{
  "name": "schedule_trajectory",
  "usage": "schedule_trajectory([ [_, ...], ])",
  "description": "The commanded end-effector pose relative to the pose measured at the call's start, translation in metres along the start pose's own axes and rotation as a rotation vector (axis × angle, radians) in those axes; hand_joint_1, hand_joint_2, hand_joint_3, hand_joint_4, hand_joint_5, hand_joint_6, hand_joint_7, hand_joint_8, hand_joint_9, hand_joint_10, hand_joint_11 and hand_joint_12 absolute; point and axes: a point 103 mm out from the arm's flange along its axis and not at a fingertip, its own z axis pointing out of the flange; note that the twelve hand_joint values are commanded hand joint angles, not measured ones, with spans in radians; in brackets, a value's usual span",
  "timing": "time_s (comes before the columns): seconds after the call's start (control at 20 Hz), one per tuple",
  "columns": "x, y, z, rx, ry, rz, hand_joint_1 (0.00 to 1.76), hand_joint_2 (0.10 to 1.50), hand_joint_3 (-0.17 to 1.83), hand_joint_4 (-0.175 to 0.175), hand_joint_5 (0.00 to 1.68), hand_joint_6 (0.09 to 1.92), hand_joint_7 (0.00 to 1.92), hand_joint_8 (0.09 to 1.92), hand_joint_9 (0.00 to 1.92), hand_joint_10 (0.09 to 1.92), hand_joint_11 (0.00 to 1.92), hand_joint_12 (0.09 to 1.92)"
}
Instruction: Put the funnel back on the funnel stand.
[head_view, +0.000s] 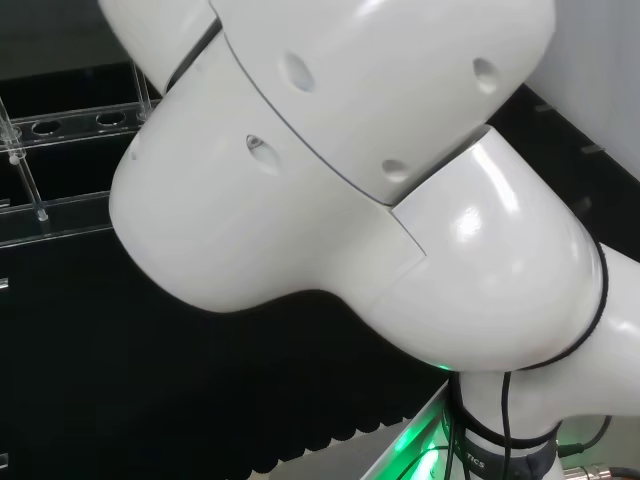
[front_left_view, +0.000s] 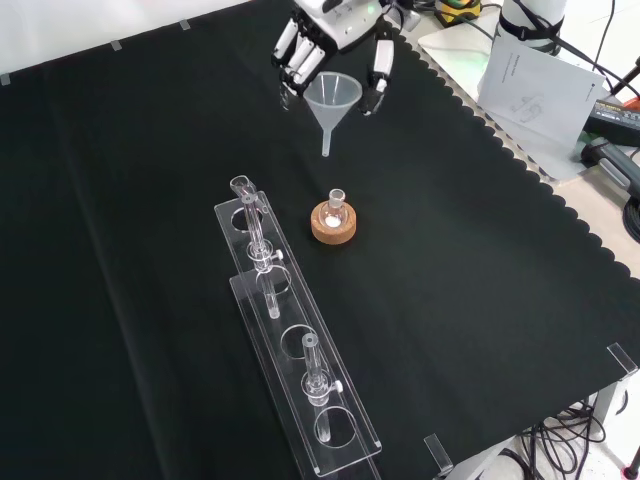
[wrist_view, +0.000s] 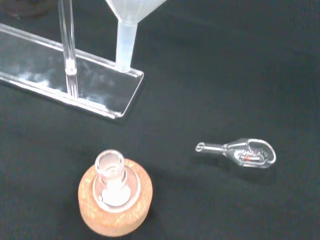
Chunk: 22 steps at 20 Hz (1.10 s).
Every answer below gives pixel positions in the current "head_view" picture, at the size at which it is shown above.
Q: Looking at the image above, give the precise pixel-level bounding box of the black cable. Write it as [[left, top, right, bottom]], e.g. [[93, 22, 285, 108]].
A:
[[498, 368, 517, 480]]

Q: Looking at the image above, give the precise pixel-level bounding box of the pale board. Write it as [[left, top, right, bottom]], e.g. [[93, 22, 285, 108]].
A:
[[519, 0, 640, 169]]

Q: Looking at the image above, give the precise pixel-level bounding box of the clear acrylic funnel stand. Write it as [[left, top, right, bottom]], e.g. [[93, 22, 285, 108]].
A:
[[0, 62, 167, 250]]

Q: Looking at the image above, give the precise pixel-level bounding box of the black bench cloth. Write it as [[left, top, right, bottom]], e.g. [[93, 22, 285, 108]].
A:
[[0, 58, 640, 480]]

